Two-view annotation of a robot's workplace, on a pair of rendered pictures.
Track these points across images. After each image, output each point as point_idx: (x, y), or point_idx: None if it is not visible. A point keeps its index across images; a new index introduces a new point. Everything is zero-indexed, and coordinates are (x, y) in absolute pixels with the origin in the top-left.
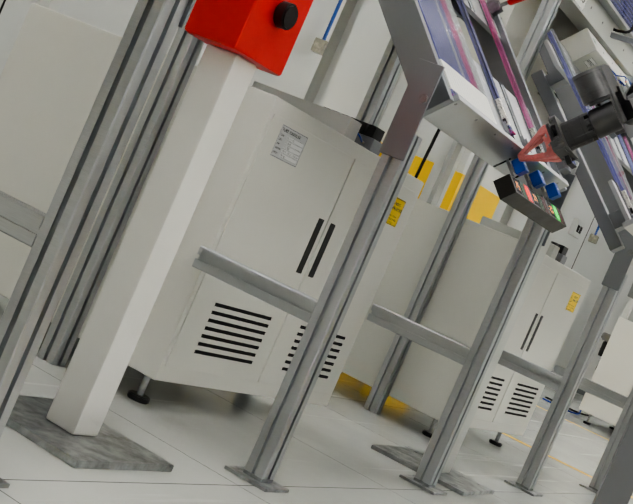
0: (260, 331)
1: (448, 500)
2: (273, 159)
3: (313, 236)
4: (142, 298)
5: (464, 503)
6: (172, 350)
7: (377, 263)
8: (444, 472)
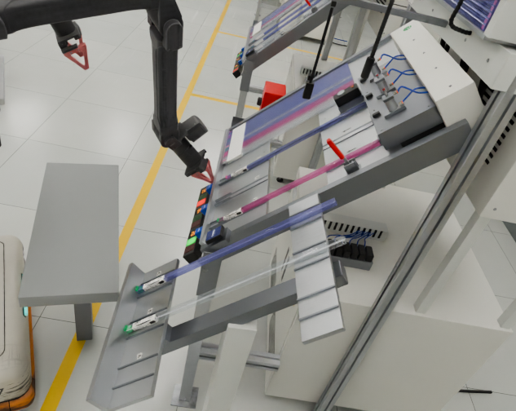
0: (274, 283)
1: (166, 391)
2: (292, 195)
3: (286, 254)
4: None
5: (158, 408)
6: (271, 253)
7: (286, 322)
8: None
